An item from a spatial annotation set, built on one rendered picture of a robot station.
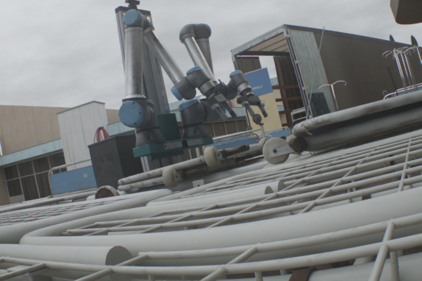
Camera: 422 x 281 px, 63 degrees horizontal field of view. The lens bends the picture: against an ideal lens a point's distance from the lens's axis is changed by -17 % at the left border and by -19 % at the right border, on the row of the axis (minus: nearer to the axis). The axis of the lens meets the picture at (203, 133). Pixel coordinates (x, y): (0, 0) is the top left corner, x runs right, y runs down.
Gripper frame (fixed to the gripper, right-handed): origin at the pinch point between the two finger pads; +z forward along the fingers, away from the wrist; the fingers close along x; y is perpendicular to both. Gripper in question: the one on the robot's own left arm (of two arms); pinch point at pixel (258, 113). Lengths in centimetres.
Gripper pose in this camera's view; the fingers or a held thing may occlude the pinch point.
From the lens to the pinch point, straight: 261.2
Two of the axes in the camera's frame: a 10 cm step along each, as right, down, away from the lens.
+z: 4.0, 8.1, -4.2
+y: 5.7, -5.8, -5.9
